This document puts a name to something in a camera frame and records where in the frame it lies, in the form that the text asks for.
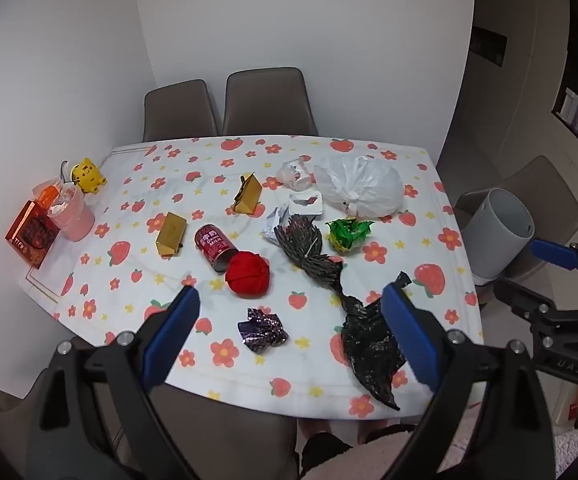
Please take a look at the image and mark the white plastic tray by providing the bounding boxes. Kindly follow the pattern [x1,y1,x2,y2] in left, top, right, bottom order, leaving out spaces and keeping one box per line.
[288,190,325,219]

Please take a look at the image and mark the pink round bucket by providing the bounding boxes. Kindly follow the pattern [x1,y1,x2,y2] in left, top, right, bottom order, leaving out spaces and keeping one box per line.
[46,185,96,242]

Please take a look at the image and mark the red ball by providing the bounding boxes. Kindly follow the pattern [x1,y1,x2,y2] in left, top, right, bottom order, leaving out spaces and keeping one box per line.
[224,251,273,295]

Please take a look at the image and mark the grey round trash bin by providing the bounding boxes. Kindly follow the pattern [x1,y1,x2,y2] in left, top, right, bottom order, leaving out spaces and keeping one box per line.
[461,188,536,286]

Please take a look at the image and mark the black plastic bag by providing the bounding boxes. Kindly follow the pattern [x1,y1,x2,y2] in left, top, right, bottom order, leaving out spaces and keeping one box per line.
[337,270,414,411]

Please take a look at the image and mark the gold gable box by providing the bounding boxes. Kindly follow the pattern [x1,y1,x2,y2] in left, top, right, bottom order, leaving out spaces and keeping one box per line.
[232,172,264,216]

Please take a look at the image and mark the white knotted plastic bag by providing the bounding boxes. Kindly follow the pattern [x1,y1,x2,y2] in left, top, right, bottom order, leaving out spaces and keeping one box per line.
[313,154,405,219]

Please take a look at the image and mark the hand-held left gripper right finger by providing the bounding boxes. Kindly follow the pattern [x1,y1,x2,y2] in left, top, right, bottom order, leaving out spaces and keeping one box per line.
[380,282,556,480]

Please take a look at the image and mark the purple wrapper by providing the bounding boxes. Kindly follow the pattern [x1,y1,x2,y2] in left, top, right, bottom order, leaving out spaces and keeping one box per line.
[237,306,289,356]

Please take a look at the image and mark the yellow tiger toy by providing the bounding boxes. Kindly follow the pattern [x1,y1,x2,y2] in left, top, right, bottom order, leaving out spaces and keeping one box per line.
[70,157,108,195]

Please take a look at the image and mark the black fringed wrapper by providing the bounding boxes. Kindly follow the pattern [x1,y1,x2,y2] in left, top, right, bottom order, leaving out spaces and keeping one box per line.
[273,213,345,291]

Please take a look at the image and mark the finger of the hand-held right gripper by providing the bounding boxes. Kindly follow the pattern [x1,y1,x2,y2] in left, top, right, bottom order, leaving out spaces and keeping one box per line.
[494,275,560,327]
[530,239,578,286]

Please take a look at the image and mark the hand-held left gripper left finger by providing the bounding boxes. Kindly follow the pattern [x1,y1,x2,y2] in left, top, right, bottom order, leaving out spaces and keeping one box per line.
[23,285,202,480]

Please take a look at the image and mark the red drink can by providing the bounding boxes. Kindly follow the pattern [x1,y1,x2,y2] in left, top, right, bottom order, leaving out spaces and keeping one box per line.
[194,223,240,274]

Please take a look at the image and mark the floral strawberry tablecloth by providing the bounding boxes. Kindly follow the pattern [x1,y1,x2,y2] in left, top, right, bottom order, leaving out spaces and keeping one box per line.
[19,135,484,421]

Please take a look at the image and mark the dark wall panel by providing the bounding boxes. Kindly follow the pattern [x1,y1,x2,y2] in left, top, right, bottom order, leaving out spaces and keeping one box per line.
[469,25,509,69]

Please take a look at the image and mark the green wrapper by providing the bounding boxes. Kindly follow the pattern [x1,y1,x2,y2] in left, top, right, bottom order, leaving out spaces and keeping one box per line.
[325,216,376,256]

